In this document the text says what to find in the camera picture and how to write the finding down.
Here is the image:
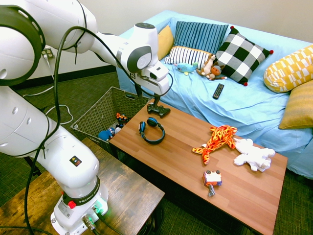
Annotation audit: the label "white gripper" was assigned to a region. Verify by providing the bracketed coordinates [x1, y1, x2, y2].
[135, 74, 171, 108]

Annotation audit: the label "small robot toy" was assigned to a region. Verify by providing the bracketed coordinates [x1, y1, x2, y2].
[202, 169, 224, 197]

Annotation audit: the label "black and orange toy vehicle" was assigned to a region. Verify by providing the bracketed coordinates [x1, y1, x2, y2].
[115, 113, 131, 128]

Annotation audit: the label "blue fish plush toy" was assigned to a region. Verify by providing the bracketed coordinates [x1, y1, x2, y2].
[173, 62, 199, 76]

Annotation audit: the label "grey woven basket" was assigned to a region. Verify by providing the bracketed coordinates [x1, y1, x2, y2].
[70, 86, 151, 158]

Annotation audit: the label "blue superhero plush toy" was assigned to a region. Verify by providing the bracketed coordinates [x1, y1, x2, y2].
[98, 127, 116, 141]

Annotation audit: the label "tan fox plush toy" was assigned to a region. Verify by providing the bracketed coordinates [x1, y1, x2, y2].
[196, 54, 217, 77]

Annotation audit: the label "brown monkey plush toy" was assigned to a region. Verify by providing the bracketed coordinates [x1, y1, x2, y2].
[206, 64, 228, 82]

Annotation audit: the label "white fluffy plush toy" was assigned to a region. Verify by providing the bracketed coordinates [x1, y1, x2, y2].
[232, 138, 276, 172]

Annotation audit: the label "black game controller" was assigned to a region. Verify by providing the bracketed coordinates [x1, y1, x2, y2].
[146, 103, 171, 119]

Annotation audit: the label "black and blue headphones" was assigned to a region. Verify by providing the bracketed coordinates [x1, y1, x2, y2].
[138, 117, 166, 145]

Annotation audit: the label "small mustard pillow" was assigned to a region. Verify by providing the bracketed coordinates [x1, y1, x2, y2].
[157, 24, 175, 61]

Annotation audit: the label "navy white striped pillow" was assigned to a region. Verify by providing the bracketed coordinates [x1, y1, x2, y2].
[164, 46, 214, 71]

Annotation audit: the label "wooden coffee table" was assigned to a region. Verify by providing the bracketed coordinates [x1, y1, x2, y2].
[109, 97, 289, 235]

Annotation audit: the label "black tv remote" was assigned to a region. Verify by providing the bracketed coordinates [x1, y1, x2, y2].
[212, 83, 225, 100]

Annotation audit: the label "blue striped pillow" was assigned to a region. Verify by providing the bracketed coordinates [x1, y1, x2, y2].
[174, 21, 229, 55]

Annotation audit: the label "orange flame pattern plush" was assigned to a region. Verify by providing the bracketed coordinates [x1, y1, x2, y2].
[191, 124, 238, 165]

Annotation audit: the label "light blue covered sofa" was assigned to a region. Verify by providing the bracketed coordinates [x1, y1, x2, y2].
[115, 9, 313, 181]

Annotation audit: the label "black white checkered pillow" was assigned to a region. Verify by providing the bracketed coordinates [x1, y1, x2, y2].
[214, 25, 274, 87]

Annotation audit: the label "dark wooden robot stand table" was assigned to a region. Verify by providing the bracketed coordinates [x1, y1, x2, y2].
[0, 137, 166, 235]

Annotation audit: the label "yellow white patterned pillow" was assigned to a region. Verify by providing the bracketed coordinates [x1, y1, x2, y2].
[263, 44, 313, 94]

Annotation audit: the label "large mustard ribbed pillow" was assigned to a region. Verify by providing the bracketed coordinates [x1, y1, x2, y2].
[278, 80, 313, 131]

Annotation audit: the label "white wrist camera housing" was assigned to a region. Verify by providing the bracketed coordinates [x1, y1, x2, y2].
[141, 65, 170, 83]

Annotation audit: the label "white power cable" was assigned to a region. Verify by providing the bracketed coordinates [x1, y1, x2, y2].
[22, 54, 74, 126]

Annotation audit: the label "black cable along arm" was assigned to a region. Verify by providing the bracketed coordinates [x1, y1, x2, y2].
[23, 25, 175, 235]

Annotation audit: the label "wall power outlet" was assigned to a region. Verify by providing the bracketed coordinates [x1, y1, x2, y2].
[41, 47, 55, 60]

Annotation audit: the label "black base cables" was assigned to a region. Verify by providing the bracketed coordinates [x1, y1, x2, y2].
[82, 205, 128, 235]

